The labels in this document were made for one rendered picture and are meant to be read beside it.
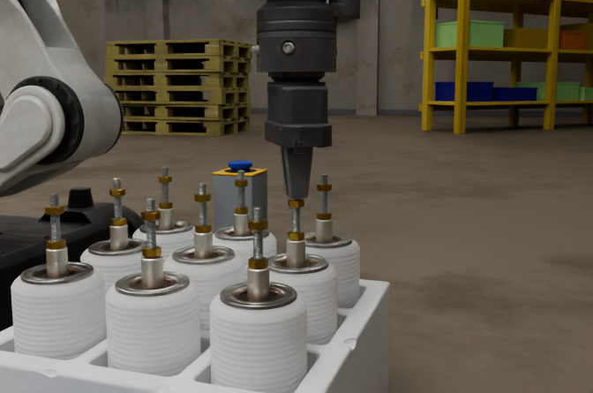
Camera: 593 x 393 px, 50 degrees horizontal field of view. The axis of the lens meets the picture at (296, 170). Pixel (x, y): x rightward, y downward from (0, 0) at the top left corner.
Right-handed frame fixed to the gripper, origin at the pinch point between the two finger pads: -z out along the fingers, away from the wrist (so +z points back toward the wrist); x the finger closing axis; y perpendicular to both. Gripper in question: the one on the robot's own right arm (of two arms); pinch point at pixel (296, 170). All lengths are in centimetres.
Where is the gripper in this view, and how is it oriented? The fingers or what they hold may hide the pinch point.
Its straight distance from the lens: 72.6
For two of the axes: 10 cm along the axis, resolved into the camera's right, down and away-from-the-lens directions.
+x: -2.5, -1.3, 9.6
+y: -9.7, 0.3, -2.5
